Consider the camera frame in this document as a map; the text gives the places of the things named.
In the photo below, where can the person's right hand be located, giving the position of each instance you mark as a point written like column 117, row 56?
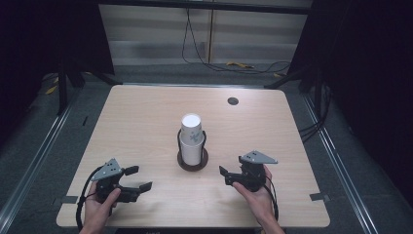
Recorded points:
column 261, row 203

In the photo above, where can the long yellow strip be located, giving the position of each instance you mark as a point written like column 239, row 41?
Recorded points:
column 238, row 64

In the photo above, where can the grey tape piece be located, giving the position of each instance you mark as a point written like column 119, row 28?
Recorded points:
column 69, row 199
column 318, row 196

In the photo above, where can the black metal stand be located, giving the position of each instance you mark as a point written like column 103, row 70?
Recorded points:
column 61, row 94
column 282, row 81

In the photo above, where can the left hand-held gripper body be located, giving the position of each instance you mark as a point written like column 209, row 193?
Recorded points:
column 105, row 182

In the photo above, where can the dark round table grommet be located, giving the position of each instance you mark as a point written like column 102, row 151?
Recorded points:
column 232, row 101

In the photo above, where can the black crossbar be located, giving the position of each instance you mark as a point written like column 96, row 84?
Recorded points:
column 227, row 6

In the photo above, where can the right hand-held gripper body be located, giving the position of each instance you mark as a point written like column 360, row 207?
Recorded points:
column 255, row 175

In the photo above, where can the person's left hand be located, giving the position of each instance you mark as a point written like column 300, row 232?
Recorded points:
column 95, row 213

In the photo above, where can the aluminium floor rail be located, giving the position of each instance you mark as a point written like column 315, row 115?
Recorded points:
column 337, row 162
column 32, row 162

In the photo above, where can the dark curtain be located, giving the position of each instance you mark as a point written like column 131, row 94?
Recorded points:
column 32, row 48
column 373, row 65

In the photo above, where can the floral print paper cup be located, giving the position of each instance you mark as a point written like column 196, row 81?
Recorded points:
column 191, row 123

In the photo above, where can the white paper cup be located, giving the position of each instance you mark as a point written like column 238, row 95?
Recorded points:
column 191, row 154

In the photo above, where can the small yellow strip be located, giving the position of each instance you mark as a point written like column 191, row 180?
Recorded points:
column 277, row 75

